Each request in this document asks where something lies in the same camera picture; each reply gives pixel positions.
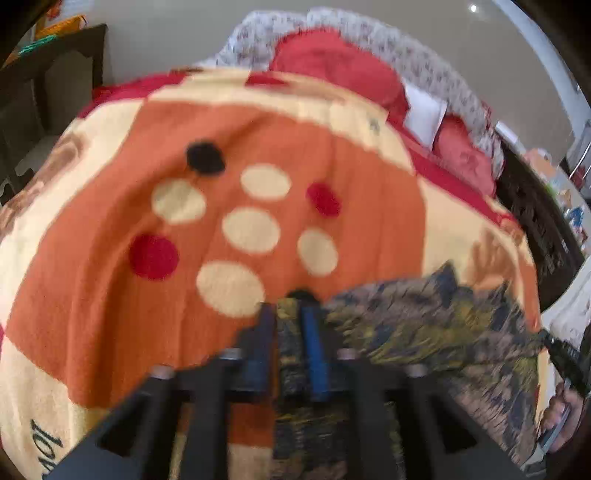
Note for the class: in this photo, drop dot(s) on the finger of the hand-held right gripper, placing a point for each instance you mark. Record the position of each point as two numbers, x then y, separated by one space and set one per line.
565 357

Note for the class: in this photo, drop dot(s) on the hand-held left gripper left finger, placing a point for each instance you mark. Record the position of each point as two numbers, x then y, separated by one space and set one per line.
258 346

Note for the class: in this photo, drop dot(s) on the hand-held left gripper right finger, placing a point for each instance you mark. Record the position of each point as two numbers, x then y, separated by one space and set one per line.
314 350

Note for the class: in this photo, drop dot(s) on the floral patterned shirt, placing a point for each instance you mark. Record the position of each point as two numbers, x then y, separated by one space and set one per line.
415 314

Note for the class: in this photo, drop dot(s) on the person's right hand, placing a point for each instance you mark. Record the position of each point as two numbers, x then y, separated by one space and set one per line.
556 406

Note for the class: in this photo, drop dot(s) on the white ornate chair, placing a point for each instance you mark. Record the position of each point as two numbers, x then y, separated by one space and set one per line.
572 304

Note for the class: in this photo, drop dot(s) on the dark carved wooden cabinet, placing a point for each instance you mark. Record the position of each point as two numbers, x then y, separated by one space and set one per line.
531 207

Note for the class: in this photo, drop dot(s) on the pile of colourful packets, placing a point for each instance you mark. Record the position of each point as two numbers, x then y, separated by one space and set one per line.
554 194

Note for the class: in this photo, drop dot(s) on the metal railing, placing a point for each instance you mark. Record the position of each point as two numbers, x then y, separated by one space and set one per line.
582 161

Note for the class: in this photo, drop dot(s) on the printed orange red blanket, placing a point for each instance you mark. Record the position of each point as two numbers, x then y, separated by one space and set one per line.
138 184

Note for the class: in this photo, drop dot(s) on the red heart pillow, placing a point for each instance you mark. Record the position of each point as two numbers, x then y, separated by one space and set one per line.
461 157
332 60

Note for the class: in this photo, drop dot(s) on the white pillow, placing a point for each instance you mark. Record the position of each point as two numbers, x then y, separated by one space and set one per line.
425 115

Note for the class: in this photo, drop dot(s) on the dark wooden desk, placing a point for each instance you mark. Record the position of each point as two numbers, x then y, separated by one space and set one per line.
60 69

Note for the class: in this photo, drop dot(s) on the orange bag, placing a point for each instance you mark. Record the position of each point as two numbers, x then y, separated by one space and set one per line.
60 25

